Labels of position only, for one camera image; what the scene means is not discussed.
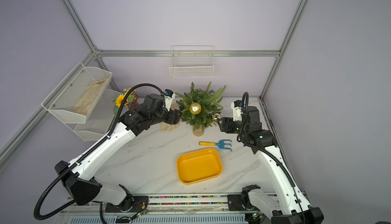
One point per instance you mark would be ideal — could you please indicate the dark vase with sunflower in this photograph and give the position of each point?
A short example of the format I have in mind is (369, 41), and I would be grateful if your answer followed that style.
(131, 101)

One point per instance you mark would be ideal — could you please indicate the yellow plastic tray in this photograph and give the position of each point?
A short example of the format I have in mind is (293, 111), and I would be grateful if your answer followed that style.
(197, 166)

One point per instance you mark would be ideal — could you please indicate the blue yellow garden fork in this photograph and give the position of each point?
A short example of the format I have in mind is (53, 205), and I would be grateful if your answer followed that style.
(224, 144)

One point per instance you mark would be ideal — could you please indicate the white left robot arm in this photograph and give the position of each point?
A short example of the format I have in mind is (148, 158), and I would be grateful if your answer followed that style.
(78, 176)

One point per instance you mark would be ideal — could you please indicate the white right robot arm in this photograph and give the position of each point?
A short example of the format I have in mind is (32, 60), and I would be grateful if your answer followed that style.
(290, 206)

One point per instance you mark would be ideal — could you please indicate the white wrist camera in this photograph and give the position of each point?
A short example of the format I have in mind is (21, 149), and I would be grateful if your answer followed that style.
(236, 107)
(169, 97)

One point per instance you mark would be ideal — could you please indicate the small green christmas tree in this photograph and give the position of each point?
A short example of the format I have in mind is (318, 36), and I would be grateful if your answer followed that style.
(209, 99)

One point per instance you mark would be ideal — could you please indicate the matte gold ball ornament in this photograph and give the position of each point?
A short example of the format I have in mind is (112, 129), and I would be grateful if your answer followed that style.
(195, 108)

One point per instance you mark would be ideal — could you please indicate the beige glove on table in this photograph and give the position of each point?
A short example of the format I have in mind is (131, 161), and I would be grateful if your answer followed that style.
(164, 127)

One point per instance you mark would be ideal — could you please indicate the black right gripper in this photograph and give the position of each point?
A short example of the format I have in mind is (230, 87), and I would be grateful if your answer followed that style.
(228, 123)

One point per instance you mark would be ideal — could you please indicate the beige glove in shelf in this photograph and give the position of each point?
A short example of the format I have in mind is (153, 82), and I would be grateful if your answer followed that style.
(84, 104)

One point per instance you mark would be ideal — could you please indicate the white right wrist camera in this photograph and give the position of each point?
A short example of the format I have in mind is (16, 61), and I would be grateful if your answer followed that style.
(236, 107)

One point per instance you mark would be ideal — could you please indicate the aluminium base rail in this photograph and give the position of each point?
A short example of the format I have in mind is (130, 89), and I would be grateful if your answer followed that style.
(196, 208)

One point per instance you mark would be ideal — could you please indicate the shiny gold ball ornament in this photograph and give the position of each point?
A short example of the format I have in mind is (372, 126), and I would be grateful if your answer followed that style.
(216, 117)

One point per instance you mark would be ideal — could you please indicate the white wire wall basket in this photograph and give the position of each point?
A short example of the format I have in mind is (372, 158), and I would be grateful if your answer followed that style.
(192, 61)

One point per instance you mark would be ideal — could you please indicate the white mesh wall shelf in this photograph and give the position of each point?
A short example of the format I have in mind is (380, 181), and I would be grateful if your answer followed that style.
(61, 100)

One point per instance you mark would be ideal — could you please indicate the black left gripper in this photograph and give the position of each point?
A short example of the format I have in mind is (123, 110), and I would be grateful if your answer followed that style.
(173, 117)

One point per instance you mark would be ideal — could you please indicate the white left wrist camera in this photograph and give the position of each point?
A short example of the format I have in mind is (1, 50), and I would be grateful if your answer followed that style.
(169, 97)

